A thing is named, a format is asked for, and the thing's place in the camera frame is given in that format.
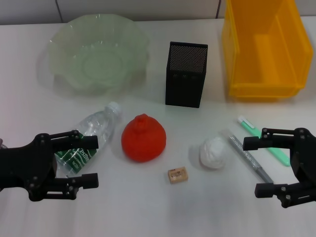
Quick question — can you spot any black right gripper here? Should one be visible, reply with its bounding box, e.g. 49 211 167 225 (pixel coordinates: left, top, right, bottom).
242 127 316 208

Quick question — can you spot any grey marker pen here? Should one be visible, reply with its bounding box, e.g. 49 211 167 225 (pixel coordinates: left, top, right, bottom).
228 133 274 185

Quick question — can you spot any white paper ball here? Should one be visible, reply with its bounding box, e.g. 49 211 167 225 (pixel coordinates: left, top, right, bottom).
199 136 227 170

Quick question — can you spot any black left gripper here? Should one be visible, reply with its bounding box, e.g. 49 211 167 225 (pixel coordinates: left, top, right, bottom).
0 129 100 202

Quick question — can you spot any red-orange toy orange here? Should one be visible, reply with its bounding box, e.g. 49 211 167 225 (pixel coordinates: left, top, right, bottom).
120 113 167 163

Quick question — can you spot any mint green pen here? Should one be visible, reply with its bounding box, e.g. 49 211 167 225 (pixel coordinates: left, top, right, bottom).
237 116 292 167

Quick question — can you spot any pale green glass fruit plate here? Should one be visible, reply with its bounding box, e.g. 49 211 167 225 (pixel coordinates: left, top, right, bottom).
46 13 151 96

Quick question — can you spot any black mesh pen holder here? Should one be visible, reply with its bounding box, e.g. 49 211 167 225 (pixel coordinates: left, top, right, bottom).
164 41 208 109

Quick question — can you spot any clear water bottle green label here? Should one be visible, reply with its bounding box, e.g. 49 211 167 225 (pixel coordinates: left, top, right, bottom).
54 101 122 177

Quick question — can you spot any yellow plastic bin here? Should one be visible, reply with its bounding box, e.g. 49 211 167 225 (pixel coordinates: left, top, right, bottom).
221 0 314 102

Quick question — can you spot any small tan eraser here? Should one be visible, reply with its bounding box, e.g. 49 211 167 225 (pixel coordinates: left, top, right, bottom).
167 166 189 185

